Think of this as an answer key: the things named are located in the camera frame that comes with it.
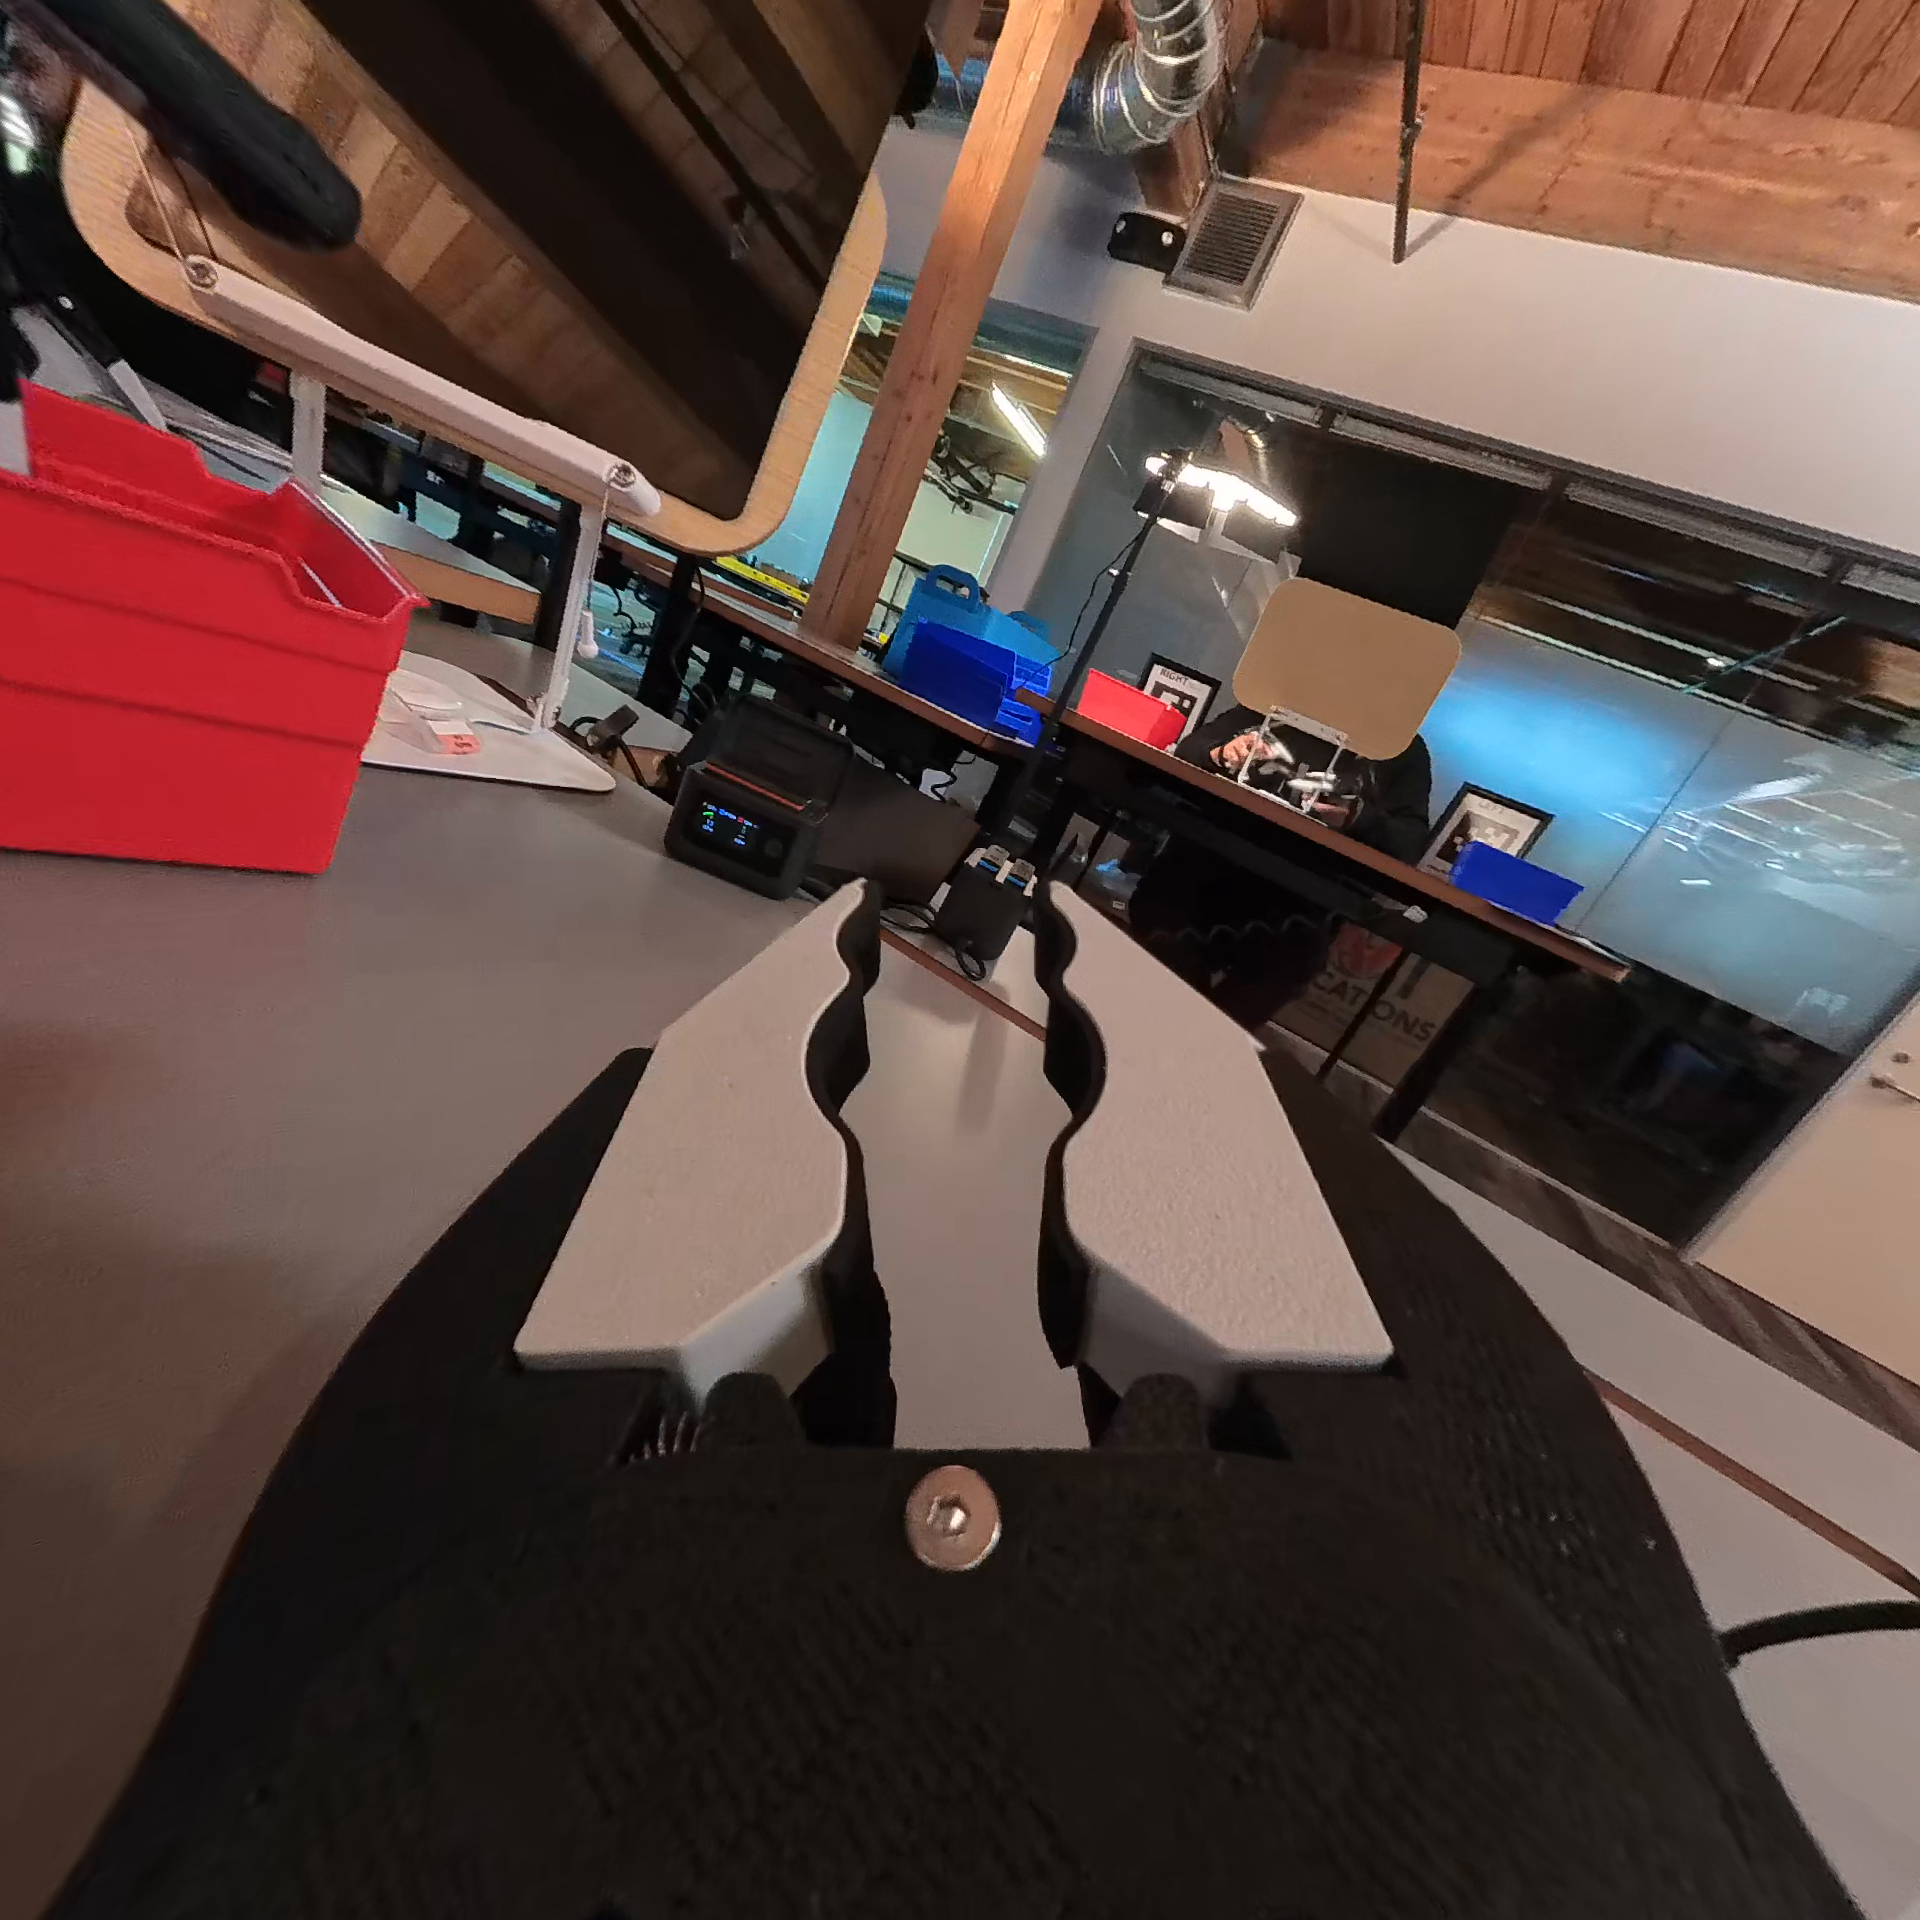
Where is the blue plastic bin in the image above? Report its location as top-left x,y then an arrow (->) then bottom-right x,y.
1448,839 -> 1587,925

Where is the brown edged table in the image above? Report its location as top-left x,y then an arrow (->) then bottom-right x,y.
599,525 -> 1052,841

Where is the grey air vent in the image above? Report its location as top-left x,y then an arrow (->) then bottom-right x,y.
1161,175 -> 1306,311

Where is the white metal stand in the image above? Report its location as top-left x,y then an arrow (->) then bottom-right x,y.
180,256 -> 666,798

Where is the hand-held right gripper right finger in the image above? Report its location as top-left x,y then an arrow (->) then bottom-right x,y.
1031,879 -> 1396,1396

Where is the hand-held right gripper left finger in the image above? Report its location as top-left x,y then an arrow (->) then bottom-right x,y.
513,879 -> 903,1414

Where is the white door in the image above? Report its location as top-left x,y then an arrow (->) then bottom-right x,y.
1687,990 -> 1920,1347

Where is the studio light on stand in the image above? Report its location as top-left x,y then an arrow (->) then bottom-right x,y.
1036,447 -> 1301,841

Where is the wooden post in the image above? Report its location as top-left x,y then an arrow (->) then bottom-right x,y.
802,0 -> 1106,646

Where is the black cable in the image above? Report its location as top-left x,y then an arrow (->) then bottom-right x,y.
1716,1603 -> 1920,1671

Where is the small red bin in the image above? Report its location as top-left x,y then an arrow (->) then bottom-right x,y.
1077,669 -> 1188,751

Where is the hanging metal rod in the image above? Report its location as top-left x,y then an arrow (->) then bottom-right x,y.
1389,0 -> 1428,265

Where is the red plastic bin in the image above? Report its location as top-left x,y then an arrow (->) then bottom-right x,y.
0,592 -> 396,759
18,381 -> 433,669
0,681 -> 376,878

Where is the black power station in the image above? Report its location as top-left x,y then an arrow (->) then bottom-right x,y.
664,693 -> 860,903

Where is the black battery charger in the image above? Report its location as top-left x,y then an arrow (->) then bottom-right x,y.
933,843 -> 1047,980

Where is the silver ventilation duct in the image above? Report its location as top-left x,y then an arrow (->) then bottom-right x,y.
1073,0 -> 1260,160

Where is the black framed picture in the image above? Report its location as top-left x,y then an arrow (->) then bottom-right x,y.
1417,784 -> 1557,879

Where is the pile of blue bins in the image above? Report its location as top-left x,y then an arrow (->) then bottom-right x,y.
881,565 -> 1061,744

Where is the long brown table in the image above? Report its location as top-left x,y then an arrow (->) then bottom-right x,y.
1018,689 -> 1637,1144

